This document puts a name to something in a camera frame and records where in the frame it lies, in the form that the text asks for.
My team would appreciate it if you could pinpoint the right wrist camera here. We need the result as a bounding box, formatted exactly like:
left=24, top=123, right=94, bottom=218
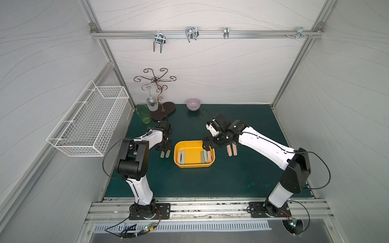
left=206, top=121, right=219, bottom=137

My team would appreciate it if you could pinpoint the clear wine glass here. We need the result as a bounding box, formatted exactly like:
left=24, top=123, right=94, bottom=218
left=142, top=85, right=159, bottom=112

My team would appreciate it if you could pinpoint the white vent grille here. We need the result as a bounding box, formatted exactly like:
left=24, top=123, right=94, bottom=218
left=94, top=220, right=271, bottom=234

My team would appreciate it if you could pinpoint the black round floor port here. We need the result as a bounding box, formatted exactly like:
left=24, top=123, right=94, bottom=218
left=282, top=220, right=305, bottom=236

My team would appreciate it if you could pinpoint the green drinking glass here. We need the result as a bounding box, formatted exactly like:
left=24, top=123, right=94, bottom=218
left=136, top=104, right=152, bottom=124

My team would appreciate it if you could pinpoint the bronze scroll cup stand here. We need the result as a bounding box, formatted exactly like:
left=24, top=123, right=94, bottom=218
left=133, top=68, right=177, bottom=122

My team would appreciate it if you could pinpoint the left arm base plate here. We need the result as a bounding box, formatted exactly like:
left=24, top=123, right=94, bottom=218
left=129, top=202, right=171, bottom=220

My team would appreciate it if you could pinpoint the aluminium cross rail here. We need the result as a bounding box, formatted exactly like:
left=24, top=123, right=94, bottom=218
left=91, top=29, right=325, bottom=39

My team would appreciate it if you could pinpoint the mint folding knife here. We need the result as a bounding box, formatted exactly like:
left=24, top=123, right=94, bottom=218
left=180, top=151, right=185, bottom=165
left=203, top=150, right=211, bottom=164

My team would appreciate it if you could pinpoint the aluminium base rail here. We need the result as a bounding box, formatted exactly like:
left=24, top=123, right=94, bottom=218
left=85, top=197, right=334, bottom=223

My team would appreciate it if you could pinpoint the lilac ceramic bowl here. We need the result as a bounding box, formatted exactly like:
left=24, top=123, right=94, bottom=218
left=186, top=98, right=201, bottom=111

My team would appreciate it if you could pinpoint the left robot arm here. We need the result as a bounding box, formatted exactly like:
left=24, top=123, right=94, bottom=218
left=115, top=121, right=172, bottom=219

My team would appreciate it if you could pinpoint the white wire basket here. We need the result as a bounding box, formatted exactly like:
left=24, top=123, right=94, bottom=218
left=46, top=81, right=129, bottom=157

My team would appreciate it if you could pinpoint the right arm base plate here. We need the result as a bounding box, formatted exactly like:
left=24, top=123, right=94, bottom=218
left=246, top=201, right=292, bottom=218

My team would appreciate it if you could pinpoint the yellow plastic storage box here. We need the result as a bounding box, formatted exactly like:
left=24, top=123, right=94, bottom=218
left=174, top=140, right=216, bottom=169

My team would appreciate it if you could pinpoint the metal hook clip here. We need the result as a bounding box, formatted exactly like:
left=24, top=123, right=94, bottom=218
left=185, top=27, right=199, bottom=43
left=285, top=27, right=313, bottom=39
left=153, top=33, right=166, bottom=53

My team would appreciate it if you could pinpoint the metal hook clip right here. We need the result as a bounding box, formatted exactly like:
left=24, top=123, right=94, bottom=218
left=285, top=27, right=313, bottom=39

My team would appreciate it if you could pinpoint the small metal hook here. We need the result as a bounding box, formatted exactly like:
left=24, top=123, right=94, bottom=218
left=223, top=27, right=230, bottom=39

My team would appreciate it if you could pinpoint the metal hook clip left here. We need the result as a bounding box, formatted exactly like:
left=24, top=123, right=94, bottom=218
left=153, top=33, right=166, bottom=53

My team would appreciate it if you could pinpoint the pink folding knife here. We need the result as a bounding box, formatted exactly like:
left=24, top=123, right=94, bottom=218
left=177, top=150, right=181, bottom=165
left=232, top=143, right=238, bottom=156
left=227, top=145, right=233, bottom=157

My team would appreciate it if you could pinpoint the metal hook clip middle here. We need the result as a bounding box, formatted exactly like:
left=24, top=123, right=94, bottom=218
left=185, top=27, right=199, bottom=43

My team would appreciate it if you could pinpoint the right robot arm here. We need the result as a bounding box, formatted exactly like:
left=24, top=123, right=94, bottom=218
left=202, top=114, right=311, bottom=217

